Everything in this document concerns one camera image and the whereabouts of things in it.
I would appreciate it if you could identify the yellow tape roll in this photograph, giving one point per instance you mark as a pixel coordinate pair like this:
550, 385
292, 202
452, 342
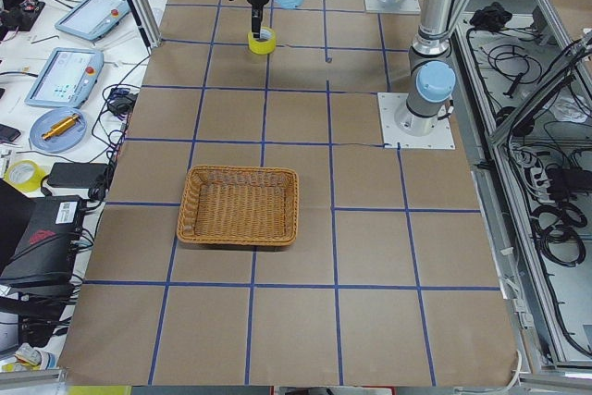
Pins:
25, 176
264, 44

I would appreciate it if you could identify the yellow tape roll on desk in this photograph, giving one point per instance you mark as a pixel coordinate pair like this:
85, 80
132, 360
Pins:
25, 176

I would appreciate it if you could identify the upper teach pendant tablet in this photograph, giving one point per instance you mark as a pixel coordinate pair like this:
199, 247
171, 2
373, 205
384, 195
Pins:
91, 20

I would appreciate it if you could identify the teach pendant tablet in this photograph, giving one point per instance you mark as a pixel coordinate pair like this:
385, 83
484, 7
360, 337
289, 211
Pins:
67, 78
91, 20

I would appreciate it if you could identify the brown wicker basket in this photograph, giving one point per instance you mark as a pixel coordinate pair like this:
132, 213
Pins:
246, 206

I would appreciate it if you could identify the lower teach pendant tablet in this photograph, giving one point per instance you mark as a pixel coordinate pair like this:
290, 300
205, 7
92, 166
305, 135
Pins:
67, 78

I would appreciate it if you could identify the brass cylinder tool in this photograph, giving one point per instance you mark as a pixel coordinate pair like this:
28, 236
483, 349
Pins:
61, 127

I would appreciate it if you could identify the blue plate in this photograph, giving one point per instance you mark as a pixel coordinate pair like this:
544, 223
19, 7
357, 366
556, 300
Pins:
60, 143

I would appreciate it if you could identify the black cloth bundle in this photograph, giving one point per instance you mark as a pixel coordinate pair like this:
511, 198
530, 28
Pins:
491, 18

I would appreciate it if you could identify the black power adapter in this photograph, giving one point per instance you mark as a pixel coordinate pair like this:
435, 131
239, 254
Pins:
76, 175

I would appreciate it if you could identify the black computer box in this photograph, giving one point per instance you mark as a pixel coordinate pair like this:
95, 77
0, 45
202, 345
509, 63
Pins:
37, 236

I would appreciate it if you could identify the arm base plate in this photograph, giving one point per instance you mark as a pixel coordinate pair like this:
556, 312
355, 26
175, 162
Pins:
396, 7
403, 130

